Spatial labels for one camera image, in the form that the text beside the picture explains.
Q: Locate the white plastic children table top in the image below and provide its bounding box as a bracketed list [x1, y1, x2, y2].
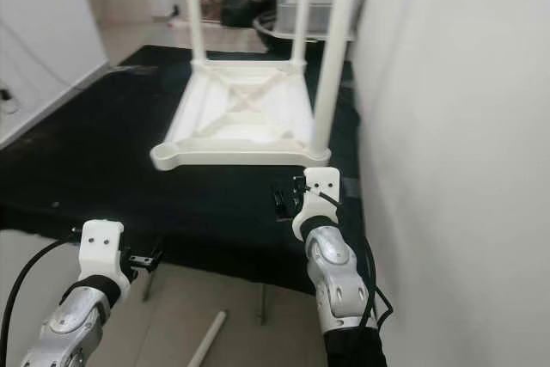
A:
[149, 59, 333, 170]

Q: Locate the black tablecloth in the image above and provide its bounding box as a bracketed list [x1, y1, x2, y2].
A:
[0, 43, 366, 295]

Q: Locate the black wok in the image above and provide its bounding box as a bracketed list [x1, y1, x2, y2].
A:
[254, 13, 319, 54]

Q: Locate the clear plastic storage box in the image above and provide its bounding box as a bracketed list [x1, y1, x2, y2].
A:
[273, 0, 364, 34]

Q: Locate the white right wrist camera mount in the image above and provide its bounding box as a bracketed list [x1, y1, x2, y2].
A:
[292, 167, 342, 239]

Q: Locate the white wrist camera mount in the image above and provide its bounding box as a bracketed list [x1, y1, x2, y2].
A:
[292, 167, 342, 239]
[79, 219, 132, 286]

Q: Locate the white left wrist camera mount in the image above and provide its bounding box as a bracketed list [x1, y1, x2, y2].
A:
[79, 219, 132, 286]

